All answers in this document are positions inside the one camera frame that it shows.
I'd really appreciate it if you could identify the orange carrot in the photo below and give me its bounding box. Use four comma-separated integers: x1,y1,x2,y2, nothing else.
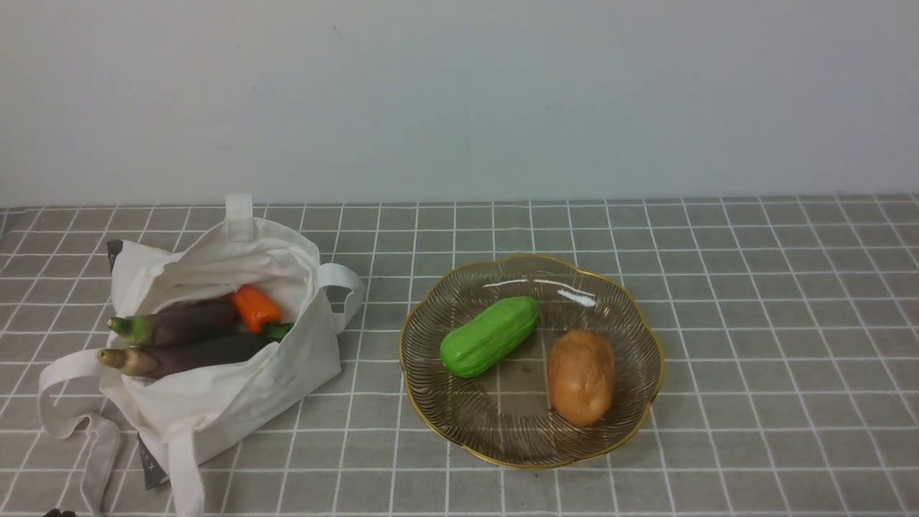
229,284,294,343

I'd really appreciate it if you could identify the purple eggplant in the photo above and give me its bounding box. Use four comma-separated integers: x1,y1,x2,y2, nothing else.
107,298,240,348
96,333,271,380

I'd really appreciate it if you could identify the brown potato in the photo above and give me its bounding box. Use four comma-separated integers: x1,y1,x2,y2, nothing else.
547,328,617,427

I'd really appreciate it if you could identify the white cloth tote bag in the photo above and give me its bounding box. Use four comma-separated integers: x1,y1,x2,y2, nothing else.
37,194,365,516

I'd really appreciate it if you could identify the gold-rimmed glass plate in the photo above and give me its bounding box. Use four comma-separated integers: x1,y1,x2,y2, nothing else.
399,254,664,469

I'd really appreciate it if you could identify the green cucumber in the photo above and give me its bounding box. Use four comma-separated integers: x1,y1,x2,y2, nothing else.
439,297,539,378

